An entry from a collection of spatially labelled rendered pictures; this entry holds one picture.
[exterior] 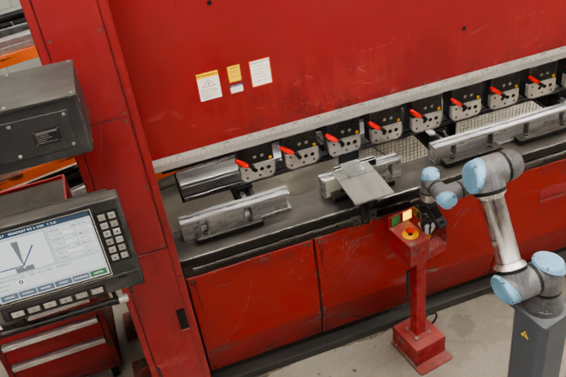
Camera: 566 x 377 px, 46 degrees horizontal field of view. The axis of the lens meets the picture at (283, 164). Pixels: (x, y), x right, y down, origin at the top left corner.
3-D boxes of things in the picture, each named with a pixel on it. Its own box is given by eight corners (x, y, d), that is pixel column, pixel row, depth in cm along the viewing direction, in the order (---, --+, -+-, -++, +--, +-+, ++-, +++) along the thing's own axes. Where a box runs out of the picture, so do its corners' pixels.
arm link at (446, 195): (467, 190, 269) (451, 175, 277) (442, 199, 267) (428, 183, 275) (465, 204, 274) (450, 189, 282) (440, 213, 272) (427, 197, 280)
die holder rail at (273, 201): (184, 241, 292) (180, 225, 287) (182, 234, 297) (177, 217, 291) (291, 209, 302) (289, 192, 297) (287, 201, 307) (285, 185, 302)
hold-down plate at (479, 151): (446, 169, 313) (446, 163, 312) (440, 163, 318) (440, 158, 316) (502, 151, 320) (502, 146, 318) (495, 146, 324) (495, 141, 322)
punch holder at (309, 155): (287, 170, 289) (282, 138, 279) (280, 161, 295) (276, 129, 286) (319, 161, 292) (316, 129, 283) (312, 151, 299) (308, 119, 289)
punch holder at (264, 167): (242, 183, 285) (237, 151, 275) (237, 173, 291) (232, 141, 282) (276, 173, 288) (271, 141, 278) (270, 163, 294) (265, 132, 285)
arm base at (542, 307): (573, 306, 250) (576, 287, 244) (544, 325, 244) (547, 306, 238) (541, 284, 261) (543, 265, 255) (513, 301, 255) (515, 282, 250)
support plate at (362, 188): (355, 205, 280) (355, 204, 280) (331, 173, 301) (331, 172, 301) (394, 193, 284) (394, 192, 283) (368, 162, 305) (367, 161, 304)
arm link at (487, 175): (547, 297, 237) (509, 150, 232) (512, 311, 233) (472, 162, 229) (527, 290, 248) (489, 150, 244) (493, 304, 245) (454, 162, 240)
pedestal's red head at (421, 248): (410, 268, 293) (410, 236, 283) (388, 248, 305) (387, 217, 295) (446, 250, 299) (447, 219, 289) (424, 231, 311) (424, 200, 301)
